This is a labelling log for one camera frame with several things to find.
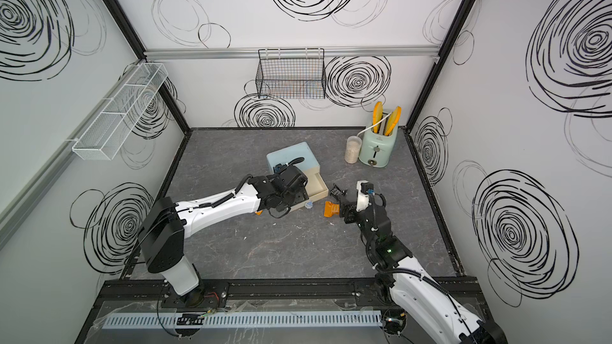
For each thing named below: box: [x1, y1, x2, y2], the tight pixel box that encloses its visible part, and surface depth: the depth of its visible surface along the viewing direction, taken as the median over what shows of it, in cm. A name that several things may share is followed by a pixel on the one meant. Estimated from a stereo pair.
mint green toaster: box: [358, 125, 399, 169], surface depth 99 cm
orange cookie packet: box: [323, 200, 341, 218], surface depth 93 cm
